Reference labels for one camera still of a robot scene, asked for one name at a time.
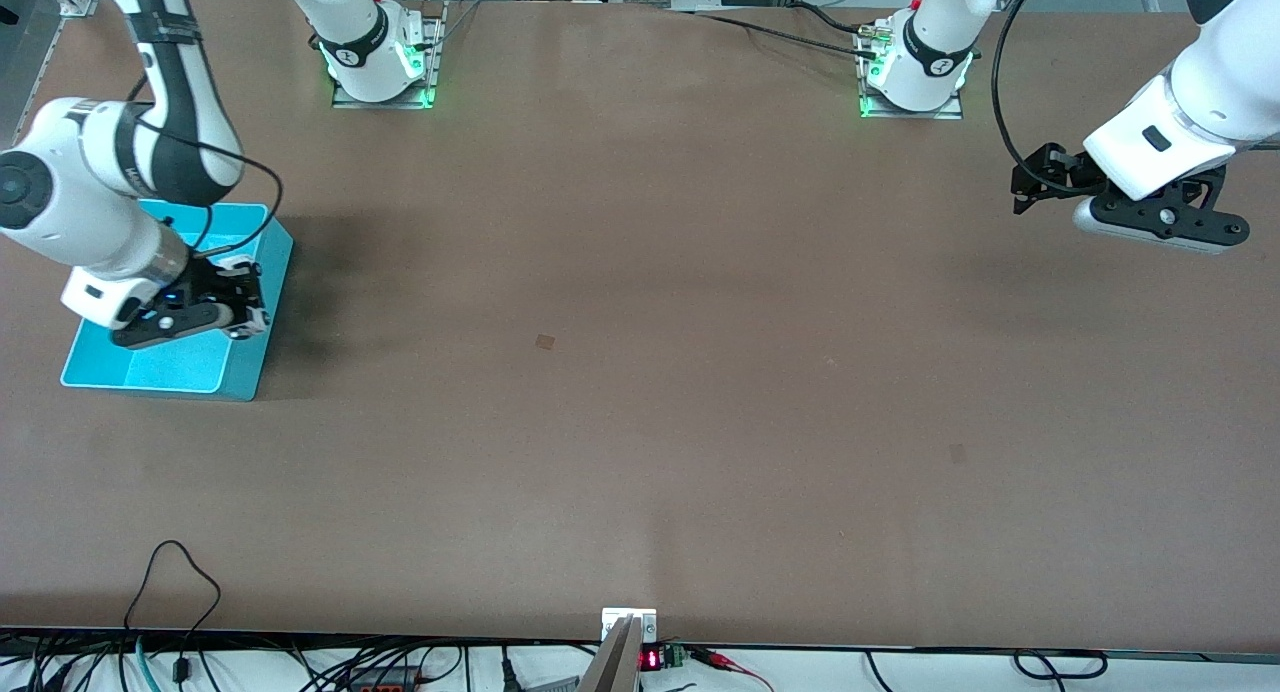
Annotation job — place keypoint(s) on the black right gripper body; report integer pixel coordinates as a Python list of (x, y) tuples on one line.
[(214, 282)]

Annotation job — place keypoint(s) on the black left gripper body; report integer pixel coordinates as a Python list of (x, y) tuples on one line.
[(1066, 168)]

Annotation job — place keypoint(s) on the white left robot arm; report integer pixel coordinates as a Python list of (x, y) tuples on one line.
[(1200, 102)]

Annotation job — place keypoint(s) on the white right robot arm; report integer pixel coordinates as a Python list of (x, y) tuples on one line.
[(60, 202)]

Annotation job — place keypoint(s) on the turquoise plastic bin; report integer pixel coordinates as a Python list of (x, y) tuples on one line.
[(235, 372)]

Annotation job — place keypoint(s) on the grey power strip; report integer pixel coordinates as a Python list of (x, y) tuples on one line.
[(380, 684)]

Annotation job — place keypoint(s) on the red LED display module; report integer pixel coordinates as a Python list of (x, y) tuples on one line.
[(652, 659)]

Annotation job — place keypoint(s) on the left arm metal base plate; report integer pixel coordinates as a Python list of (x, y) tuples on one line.
[(910, 114)]

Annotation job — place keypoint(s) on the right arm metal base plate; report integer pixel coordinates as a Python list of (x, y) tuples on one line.
[(385, 104)]

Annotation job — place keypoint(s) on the aluminium corner bracket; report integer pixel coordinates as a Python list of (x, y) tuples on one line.
[(75, 5)]

